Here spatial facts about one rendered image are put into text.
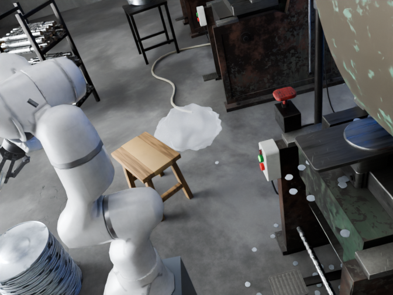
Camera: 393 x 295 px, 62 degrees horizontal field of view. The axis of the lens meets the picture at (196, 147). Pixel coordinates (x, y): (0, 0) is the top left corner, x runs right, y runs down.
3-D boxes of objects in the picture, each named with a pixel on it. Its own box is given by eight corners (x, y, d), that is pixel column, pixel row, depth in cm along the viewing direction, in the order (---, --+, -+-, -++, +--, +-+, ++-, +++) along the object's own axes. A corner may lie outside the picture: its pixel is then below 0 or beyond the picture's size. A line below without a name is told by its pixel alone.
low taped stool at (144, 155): (130, 194, 201) (110, 153, 180) (161, 172, 210) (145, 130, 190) (161, 223, 177) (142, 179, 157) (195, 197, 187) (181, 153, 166)
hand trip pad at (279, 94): (278, 117, 112) (277, 98, 107) (272, 109, 117) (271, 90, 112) (298, 112, 112) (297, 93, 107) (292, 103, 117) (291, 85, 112)
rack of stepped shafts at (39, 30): (83, 126, 277) (23, 13, 219) (39, 130, 290) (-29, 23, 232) (104, 99, 309) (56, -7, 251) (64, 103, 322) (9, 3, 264)
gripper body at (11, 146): (31, 136, 117) (23, 155, 121) (5, 128, 113) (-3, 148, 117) (29, 148, 112) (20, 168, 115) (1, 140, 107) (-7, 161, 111)
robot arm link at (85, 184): (99, 160, 64) (10, 185, 64) (140, 243, 78) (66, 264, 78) (104, 133, 74) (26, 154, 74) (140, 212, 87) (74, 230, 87)
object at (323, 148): (315, 206, 85) (315, 169, 77) (295, 171, 96) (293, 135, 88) (409, 182, 84) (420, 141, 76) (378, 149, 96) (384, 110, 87)
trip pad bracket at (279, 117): (286, 160, 119) (283, 115, 107) (277, 144, 127) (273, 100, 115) (302, 155, 119) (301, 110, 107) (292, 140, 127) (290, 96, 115)
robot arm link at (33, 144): (10, 115, 111) (5, 127, 113) (3, 134, 102) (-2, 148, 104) (48, 126, 118) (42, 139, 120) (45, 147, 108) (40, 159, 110)
